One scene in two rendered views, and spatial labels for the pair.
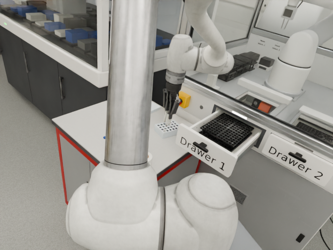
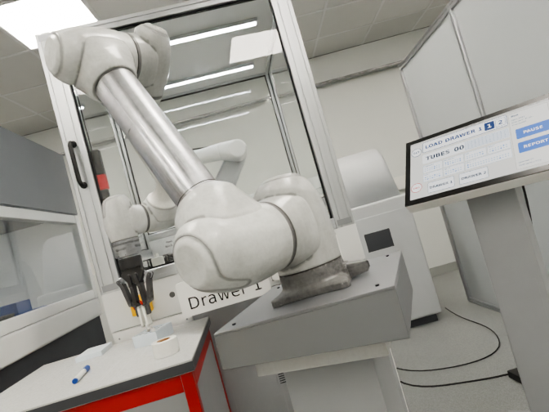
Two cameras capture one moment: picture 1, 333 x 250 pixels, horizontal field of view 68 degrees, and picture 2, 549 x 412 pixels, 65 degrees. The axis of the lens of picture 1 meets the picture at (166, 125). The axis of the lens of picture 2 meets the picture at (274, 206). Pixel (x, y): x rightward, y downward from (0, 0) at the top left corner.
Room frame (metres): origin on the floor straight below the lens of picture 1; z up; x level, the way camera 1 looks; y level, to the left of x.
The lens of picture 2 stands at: (-0.36, 0.56, 1.01)
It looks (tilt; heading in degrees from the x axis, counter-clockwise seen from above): 3 degrees up; 319
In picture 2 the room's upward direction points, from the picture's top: 16 degrees counter-clockwise
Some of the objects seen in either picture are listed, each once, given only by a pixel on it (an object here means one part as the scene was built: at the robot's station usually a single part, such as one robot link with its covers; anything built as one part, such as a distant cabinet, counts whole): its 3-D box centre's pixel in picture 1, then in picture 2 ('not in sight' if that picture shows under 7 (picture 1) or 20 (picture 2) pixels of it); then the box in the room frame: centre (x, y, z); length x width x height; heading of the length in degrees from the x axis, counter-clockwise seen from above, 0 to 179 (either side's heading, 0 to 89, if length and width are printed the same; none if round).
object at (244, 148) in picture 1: (226, 133); not in sight; (1.01, -0.30, 0.86); 0.40 x 0.26 x 0.06; 144
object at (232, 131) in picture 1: (226, 133); not in sight; (1.00, -0.29, 0.87); 0.22 x 0.18 x 0.06; 144
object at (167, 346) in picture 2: (143, 159); (165, 347); (0.81, 0.07, 0.78); 0.07 x 0.07 x 0.04
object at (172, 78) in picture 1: (175, 75); (127, 248); (1.08, 0.00, 1.08); 0.09 x 0.09 x 0.06
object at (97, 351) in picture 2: (148, 107); (94, 351); (1.27, 0.13, 0.77); 0.13 x 0.09 x 0.02; 145
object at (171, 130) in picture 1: (168, 128); (153, 334); (1.08, -0.01, 0.78); 0.12 x 0.08 x 0.04; 129
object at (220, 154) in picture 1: (203, 149); (224, 288); (0.84, -0.18, 0.87); 0.29 x 0.02 x 0.11; 54
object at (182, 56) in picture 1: (182, 53); (122, 217); (1.08, -0.01, 1.19); 0.13 x 0.11 x 0.16; 95
